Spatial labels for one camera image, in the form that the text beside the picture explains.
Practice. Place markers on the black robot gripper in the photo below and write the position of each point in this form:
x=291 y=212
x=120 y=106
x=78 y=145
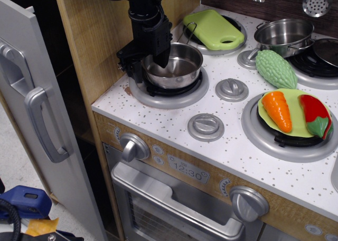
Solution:
x=151 y=36

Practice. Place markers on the small steel pan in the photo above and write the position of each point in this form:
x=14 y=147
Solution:
x=183 y=68

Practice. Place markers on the front left stove burner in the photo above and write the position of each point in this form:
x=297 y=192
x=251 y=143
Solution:
x=169 y=99

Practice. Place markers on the stove burner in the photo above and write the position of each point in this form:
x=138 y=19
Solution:
x=169 y=99
x=184 y=37
x=265 y=140
x=313 y=72

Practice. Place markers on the back left stove burner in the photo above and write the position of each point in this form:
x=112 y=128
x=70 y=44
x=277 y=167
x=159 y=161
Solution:
x=184 y=37

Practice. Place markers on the front right stove burner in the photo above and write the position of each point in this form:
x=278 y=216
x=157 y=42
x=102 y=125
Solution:
x=265 y=140

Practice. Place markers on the back right stove burner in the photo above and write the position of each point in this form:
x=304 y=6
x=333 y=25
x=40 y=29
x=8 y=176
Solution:
x=313 y=72

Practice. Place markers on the green plastic cutting board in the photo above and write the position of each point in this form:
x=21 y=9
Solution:
x=211 y=28

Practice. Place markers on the left oven dial knob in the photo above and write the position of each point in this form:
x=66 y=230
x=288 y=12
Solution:
x=133 y=147

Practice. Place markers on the oven dial knob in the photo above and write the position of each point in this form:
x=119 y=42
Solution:
x=248 y=205
x=133 y=147

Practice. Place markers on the silver stovetop knob upper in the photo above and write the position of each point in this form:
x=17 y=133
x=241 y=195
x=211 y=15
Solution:
x=231 y=90

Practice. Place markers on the silver stovetop knob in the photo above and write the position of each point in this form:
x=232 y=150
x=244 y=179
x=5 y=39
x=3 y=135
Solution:
x=231 y=90
x=205 y=127
x=247 y=59

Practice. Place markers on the silver stovetop knob lower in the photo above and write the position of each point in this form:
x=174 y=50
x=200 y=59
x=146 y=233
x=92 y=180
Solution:
x=205 y=127

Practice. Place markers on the silver stovetop knob back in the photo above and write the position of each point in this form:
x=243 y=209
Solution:
x=247 y=59

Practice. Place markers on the oven clock display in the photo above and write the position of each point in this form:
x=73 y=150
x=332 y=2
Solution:
x=188 y=169

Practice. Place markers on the grey fridge door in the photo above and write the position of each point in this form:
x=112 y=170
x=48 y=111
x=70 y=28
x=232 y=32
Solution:
x=25 y=65

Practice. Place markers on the green toy bitter gourd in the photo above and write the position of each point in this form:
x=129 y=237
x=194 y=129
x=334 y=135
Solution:
x=276 y=70

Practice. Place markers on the orange toy carrot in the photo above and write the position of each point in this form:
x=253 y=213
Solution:
x=277 y=108

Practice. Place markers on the light green plate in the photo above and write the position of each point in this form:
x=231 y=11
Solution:
x=298 y=121

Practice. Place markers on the hanging steel strainer spoon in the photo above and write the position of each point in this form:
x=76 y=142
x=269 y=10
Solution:
x=316 y=8

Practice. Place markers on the right oven dial knob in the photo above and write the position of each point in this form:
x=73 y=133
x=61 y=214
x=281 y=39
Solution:
x=248 y=205

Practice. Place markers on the dark pot lid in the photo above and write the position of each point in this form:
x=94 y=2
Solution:
x=326 y=49

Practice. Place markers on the red toy chili pepper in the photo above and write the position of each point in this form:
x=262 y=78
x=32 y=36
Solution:
x=317 y=117

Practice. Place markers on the blue device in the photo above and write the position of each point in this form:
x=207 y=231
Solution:
x=31 y=203

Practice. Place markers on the yellow paper scrap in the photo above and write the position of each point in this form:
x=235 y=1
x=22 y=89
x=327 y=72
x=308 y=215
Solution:
x=37 y=227

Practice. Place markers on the silver fridge door handle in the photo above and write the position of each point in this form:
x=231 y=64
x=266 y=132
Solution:
x=33 y=105

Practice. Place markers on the silver oven door handle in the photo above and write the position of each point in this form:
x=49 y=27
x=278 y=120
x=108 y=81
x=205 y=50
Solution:
x=160 y=195

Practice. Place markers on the steel pot with handles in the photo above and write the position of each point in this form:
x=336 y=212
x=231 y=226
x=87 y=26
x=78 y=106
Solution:
x=286 y=37

